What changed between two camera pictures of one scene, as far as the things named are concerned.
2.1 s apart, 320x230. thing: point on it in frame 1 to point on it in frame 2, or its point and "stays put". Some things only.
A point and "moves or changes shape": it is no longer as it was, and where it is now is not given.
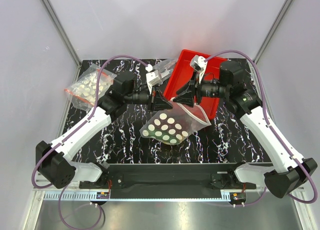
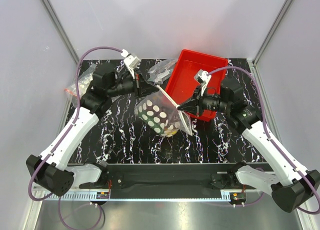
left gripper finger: x=161 y=104 to x=146 y=88
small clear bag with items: x=165 y=67 stays put
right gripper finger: x=186 y=97 to x=192 y=106
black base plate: x=170 y=181 stays put
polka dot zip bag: x=174 y=123 moves or changes shape
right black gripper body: x=210 y=89 to x=213 y=103
